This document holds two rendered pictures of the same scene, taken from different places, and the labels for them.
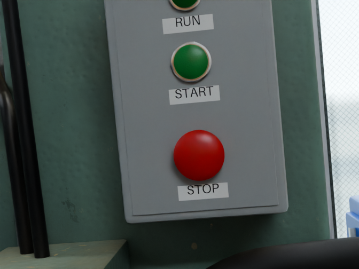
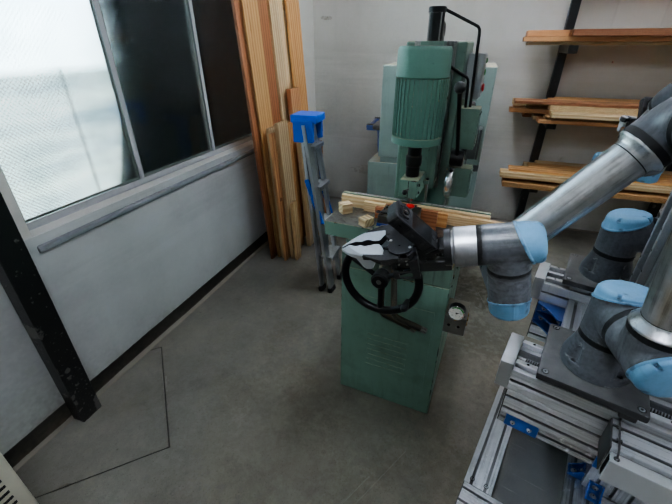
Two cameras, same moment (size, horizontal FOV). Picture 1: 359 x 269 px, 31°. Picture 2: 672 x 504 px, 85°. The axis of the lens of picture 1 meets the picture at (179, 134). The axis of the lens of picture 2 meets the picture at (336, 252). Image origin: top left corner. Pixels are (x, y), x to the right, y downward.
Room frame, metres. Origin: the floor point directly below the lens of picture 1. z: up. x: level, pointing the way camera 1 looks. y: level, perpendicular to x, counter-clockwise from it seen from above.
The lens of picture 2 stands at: (0.46, 1.68, 1.51)
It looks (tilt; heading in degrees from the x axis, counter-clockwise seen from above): 30 degrees down; 288
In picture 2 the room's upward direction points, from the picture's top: straight up
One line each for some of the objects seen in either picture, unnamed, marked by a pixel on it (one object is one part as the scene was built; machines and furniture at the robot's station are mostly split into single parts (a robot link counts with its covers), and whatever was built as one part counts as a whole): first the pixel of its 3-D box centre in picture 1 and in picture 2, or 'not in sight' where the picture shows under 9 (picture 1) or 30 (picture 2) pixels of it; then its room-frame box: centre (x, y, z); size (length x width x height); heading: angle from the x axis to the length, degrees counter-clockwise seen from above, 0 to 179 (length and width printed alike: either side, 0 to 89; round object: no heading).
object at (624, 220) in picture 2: not in sight; (624, 231); (-0.11, 0.38, 0.98); 0.13 x 0.12 x 0.14; 2
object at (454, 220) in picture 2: not in sight; (430, 216); (0.51, 0.30, 0.92); 0.55 x 0.02 x 0.04; 174
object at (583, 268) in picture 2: not in sight; (609, 262); (-0.10, 0.38, 0.87); 0.15 x 0.15 x 0.10
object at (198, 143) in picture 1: (198, 155); not in sight; (0.39, -0.01, 1.36); 0.03 x 0.01 x 0.03; 84
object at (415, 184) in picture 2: not in sight; (412, 185); (0.59, 0.27, 1.03); 0.14 x 0.07 x 0.09; 84
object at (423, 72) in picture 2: not in sight; (420, 97); (0.59, 0.29, 1.35); 0.18 x 0.18 x 0.31
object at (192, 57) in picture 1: (190, 62); not in sight; (0.39, -0.01, 1.42); 0.02 x 0.01 x 0.02; 84
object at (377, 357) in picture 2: not in sight; (402, 307); (0.58, 0.17, 0.36); 0.58 x 0.45 x 0.71; 84
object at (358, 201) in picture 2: not in sight; (410, 209); (0.59, 0.27, 0.93); 0.60 x 0.02 x 0.05; 174
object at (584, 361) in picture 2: not in sight; (600, 348); (0.05, 0.85, 0.87); 0.15 x 0.15 x 0.10
